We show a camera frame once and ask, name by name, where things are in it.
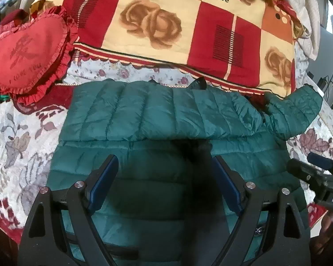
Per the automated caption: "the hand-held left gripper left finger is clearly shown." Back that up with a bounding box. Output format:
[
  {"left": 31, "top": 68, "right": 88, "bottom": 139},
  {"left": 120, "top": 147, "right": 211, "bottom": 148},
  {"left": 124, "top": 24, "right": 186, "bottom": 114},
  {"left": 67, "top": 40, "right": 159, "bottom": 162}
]
[{"left": 18, "top": 155, "right": 141, "bottom": 266}]

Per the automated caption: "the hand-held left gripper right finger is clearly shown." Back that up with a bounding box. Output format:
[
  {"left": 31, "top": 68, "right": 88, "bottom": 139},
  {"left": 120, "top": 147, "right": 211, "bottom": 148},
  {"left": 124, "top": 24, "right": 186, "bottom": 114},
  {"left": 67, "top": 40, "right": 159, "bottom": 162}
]
[{"left": 212, "top": 155, "right": 312, "bottom": 266}]

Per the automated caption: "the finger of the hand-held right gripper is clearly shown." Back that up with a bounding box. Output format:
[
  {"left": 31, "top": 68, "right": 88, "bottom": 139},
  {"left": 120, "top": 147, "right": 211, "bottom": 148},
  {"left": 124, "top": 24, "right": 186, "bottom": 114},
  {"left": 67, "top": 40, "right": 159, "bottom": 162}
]
[
  {"left": 307, "top": 152, "right": 333, "bottom": 170},
  {"left": 287, "top": 158, "right": 333, "bottom": 185}
]

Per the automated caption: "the green puffer jacket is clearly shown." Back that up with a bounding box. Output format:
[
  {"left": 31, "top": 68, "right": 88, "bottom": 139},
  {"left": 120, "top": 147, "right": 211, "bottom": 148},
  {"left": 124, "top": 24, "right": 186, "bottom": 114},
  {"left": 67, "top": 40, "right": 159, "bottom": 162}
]
[{"left": 46, "top": 79, "right": 324, "bottom": 266}]

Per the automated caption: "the person's right hand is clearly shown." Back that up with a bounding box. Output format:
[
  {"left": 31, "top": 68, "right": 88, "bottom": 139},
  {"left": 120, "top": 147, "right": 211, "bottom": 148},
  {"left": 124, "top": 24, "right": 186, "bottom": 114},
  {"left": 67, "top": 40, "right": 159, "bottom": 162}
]
[{"left": 312, "top": 209, "right": 333, "bottom": 258}]

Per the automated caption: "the floral plush bed blanket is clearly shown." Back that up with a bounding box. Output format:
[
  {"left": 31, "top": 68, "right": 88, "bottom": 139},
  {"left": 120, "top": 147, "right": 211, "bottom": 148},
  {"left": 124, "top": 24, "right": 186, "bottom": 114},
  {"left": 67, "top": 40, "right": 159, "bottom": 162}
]
[{"left": 0, "top": 58, "right": 333, "bottom": 246}]

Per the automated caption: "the grey appliance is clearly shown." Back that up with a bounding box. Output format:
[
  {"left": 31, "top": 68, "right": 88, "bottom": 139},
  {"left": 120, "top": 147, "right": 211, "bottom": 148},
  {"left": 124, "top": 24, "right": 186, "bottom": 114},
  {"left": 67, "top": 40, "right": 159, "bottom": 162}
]
[{"left": 308, "top": 0, "right": 333, "bottom": 89}]

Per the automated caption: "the white quilted cloth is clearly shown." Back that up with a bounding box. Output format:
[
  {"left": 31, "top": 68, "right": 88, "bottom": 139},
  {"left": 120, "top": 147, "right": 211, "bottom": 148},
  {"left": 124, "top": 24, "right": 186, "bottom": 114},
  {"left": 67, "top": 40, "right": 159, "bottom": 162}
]
[{"left": 277, "top": 0, "right": 331, "bottom": 60}]

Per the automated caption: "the red heart-shaped frilled pillow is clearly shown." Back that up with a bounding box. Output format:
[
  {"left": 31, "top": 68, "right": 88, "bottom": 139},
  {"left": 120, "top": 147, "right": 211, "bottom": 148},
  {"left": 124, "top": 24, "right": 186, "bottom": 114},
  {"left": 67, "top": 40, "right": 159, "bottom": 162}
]
[{"left": 0, "top": 6, "right": 79, "bottom": 106}]

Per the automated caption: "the red checkered rose blanket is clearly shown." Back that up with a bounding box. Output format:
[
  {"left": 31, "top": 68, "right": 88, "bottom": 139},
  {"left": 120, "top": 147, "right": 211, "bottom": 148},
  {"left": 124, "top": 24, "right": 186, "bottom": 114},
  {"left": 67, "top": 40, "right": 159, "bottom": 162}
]
[{"left": 30, "top": 0, "right": 298, "bottom": 99}]

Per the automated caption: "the dark red cloth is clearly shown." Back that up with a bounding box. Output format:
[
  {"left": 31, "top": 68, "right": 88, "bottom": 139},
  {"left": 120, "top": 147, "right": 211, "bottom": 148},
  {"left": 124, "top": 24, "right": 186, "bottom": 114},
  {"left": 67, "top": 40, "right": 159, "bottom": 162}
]
[{"left": 0, "top": 8, "right": 31, "bottom": 35}]

